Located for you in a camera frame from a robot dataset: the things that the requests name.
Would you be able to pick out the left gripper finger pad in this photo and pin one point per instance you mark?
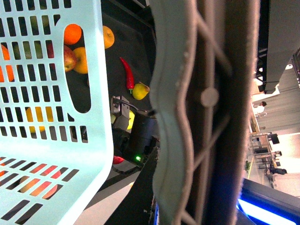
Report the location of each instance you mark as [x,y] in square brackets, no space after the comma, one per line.
[206,56]

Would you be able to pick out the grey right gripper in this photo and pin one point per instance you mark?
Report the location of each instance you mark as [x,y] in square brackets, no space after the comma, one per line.
[120,110]

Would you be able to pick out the yellow lemon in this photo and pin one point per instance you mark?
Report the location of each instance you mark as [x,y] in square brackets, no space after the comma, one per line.
[36,114]

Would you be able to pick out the light teal plastic basket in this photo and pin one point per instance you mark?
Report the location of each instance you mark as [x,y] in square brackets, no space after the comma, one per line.
[78,144]

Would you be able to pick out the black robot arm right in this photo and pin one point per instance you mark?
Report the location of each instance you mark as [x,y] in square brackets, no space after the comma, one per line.
[134,131]

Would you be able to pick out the green apple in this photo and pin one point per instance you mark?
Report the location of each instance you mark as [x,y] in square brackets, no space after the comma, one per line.
[131,120]

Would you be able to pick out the yellow pear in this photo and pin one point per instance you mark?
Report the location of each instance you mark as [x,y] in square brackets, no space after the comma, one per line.
[140,91]

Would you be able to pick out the red chili pepper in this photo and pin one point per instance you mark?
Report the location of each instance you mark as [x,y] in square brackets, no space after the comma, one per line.
[130,82]

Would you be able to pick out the red apple near front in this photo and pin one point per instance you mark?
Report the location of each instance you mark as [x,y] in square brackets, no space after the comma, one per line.
[117,160]

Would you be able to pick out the yellow orange apple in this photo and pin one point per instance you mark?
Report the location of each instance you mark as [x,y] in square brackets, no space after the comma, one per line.
[81,65]

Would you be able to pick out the golden apple far right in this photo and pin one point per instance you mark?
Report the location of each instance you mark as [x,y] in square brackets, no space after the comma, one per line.
[108,37]

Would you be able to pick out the red yellow apple centre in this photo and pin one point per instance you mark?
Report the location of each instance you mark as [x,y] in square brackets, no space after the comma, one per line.
[70,59]

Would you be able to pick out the small orange mandarin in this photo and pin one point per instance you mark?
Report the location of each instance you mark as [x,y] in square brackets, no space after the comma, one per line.
[72,34]

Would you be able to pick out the peach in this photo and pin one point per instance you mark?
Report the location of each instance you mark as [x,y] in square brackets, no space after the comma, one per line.
[35,188]

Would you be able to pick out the large orange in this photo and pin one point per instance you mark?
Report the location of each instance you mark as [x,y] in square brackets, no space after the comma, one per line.
[6,72]

